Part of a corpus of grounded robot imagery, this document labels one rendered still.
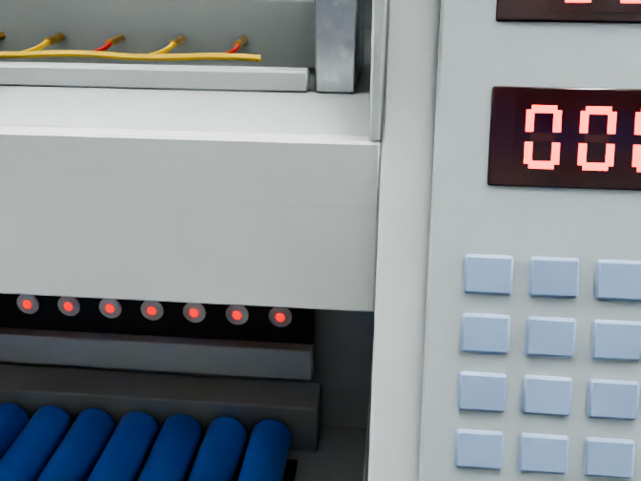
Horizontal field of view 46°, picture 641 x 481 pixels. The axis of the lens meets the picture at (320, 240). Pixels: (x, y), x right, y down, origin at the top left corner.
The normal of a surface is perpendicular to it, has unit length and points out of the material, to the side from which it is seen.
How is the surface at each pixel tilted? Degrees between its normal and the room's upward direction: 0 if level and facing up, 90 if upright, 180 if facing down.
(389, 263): 90
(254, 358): 109
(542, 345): 90
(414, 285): 90
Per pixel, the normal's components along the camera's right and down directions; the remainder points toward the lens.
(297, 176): -0.10, 0.40
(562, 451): -0.10, 0.08
